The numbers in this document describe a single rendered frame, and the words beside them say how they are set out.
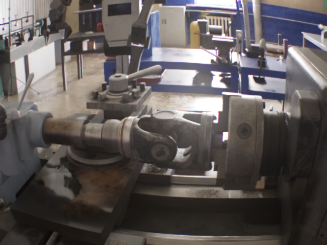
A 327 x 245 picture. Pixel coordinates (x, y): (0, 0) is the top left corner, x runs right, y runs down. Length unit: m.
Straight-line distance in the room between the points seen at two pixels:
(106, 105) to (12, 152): 0.35
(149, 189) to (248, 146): 0.49
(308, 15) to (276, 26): 1.06
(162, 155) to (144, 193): 0.32
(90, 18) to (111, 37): 3.40
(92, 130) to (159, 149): 0.20
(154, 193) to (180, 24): 6.57
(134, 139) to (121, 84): 0.26
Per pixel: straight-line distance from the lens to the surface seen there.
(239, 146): 0.77
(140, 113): 1.08
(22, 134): 1.00
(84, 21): 5.41
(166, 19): 7.58
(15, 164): 1.02
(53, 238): 0.93
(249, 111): 0.79
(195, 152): 0.86
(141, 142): 0.85
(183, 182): 1.18
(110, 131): 0.90
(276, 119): 0.84
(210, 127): 0.82
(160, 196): 1.13
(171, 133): 0.88
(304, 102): 0.64
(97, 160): 1.12
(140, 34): 1.65
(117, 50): 1.99
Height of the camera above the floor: 1.49
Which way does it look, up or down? 24 degrees down
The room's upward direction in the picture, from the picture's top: 2 degrees counter-clockwise
